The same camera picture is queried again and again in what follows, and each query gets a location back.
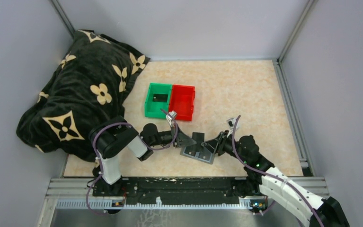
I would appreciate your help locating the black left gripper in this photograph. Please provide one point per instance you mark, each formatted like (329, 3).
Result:
(181, 140)

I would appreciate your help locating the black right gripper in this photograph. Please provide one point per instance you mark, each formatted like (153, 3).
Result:
(212, 144)

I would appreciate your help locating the grey leather card holder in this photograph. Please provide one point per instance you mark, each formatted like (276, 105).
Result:
(198, 152)

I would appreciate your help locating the grey credit card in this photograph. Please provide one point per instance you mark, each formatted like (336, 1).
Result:
(160, 98)

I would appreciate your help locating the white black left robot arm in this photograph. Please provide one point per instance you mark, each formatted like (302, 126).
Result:
(111, 137)

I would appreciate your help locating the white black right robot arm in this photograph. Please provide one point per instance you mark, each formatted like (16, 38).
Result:
(267, 180)

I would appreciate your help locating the red plastic bin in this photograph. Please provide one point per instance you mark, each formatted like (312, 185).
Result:
(182, 102)

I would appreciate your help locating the green plastic bin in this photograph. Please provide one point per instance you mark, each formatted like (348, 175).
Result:
(154, 109)

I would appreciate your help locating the black floral plush blanket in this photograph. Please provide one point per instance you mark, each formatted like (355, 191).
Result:
(88, 88)

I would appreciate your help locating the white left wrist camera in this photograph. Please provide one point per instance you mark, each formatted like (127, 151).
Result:
(170, 117)

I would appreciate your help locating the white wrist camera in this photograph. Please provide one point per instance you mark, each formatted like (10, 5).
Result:
(170, 117)
(231, 123)

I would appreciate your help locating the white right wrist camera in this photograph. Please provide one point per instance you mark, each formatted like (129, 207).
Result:
(231, 123)

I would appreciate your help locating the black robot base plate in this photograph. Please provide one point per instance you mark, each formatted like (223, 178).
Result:
(178, 190)

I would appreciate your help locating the slotted grey cable duct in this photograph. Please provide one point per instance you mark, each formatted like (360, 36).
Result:
(109, 204)

